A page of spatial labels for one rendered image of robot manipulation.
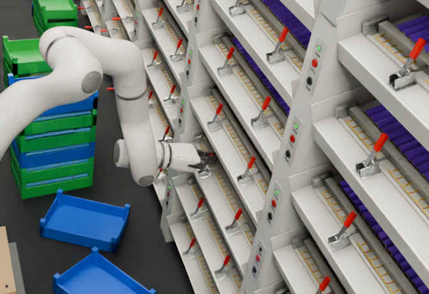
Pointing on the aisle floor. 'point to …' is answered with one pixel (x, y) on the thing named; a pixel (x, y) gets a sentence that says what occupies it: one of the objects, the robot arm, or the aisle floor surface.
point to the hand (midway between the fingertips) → (210, 158)
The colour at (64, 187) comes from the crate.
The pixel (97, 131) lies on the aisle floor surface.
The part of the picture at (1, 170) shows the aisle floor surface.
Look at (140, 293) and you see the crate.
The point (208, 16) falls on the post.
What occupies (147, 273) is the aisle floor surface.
